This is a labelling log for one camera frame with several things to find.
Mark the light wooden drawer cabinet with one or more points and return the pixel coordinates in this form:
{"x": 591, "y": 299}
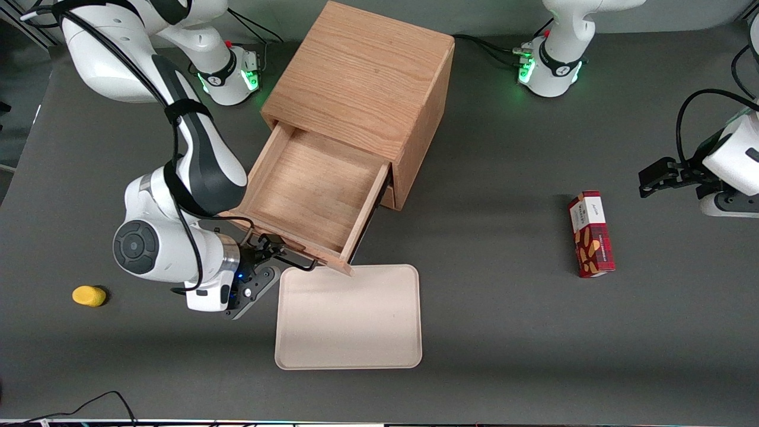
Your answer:
{"x": 356, "y": 77}

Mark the red plaid cookie box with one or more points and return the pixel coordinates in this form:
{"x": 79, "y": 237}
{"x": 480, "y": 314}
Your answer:
{"x": 593, "y": 237}

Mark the left wrist camera housing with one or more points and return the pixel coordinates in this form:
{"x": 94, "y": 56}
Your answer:
{"x": 729, "y": 207}

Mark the wooden lower drawer front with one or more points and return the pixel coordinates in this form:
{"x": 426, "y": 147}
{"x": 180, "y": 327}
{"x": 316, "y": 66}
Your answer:
{"x": 388, "y": 198}

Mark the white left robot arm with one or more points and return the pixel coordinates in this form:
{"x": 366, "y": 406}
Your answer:
{"x": 557, "y": 59}

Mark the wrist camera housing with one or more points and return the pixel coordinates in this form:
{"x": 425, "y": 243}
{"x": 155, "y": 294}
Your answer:
{"x": 729, "y": 207}
{"x": 252, "y": 295}

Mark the beige rectangular tray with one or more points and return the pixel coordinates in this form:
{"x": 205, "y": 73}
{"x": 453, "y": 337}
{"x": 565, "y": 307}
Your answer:
{"x": 350, "y": 323}

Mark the right wrist camera housing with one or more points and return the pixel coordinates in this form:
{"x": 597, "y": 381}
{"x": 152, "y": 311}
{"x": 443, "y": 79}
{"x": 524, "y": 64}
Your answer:
{"x": 252, "y": 295}

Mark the small yellow rounded object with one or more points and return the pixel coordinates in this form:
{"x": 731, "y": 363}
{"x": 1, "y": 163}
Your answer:
{"x": 89, "y": 296}

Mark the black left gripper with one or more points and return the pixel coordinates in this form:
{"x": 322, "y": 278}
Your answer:
{"x": 689, "y": 176}

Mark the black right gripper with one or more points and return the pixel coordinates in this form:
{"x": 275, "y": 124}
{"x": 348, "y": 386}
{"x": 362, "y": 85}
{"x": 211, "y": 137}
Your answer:
{"x": 254, "y": 252}

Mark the wooden drawer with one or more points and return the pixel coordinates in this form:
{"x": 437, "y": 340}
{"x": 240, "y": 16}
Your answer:
{"x": 388, "y": 198}
{"x": 308, "y": 190}

